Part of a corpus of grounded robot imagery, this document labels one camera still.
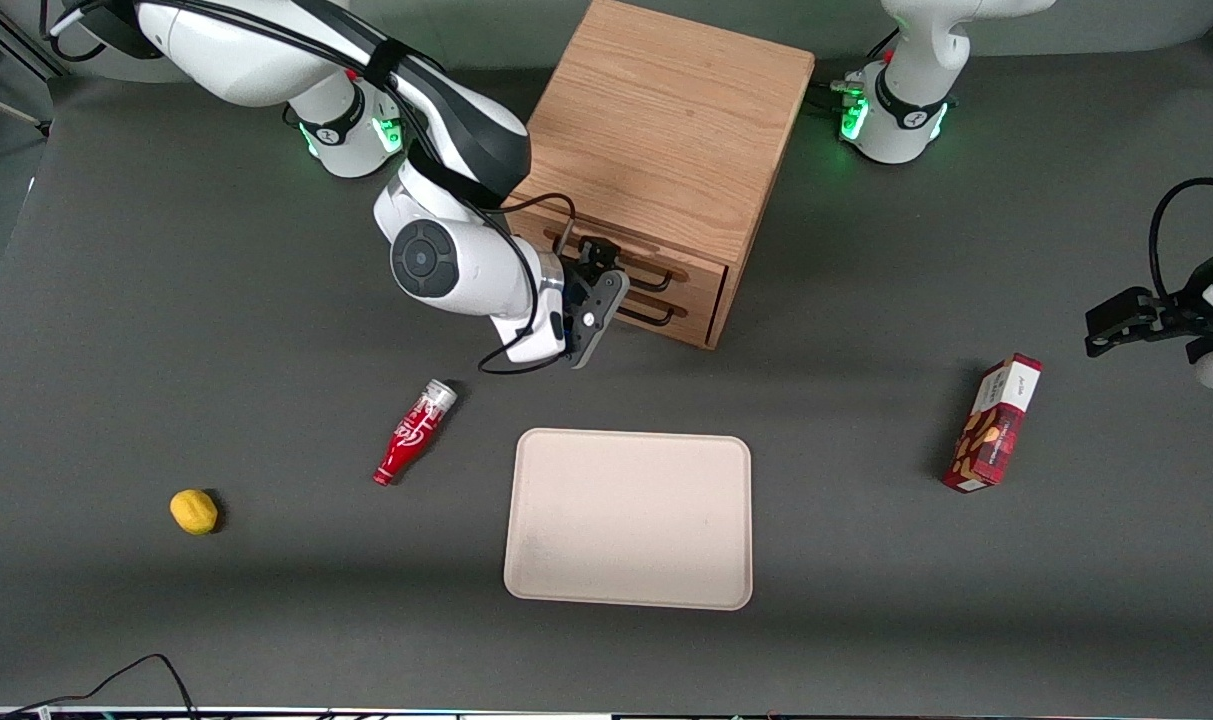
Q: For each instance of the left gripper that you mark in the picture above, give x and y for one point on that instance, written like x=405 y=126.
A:
x=1188 y=303

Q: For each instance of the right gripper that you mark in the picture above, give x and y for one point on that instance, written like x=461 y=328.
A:
x=578 y=274

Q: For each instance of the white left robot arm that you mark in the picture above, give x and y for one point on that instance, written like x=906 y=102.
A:
x=916 y=60

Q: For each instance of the wooden drawer cabinet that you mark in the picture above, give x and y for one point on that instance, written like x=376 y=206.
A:
x=666 y=120

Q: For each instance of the red cookie box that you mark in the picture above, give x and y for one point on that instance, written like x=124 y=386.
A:
x=994 y=425

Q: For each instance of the red bottle with silver cap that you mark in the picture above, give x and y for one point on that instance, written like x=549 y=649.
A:
x=413 y=432

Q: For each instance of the beige plastic tray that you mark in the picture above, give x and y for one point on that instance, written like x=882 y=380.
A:
x=628 y=520

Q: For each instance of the yellow lemon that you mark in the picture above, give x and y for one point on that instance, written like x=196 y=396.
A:
x=194 y=511

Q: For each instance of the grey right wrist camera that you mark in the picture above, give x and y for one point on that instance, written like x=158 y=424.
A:
x=594 y=320

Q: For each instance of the grey metal frame strut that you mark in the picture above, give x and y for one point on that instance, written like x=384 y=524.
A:
x=6 y=108

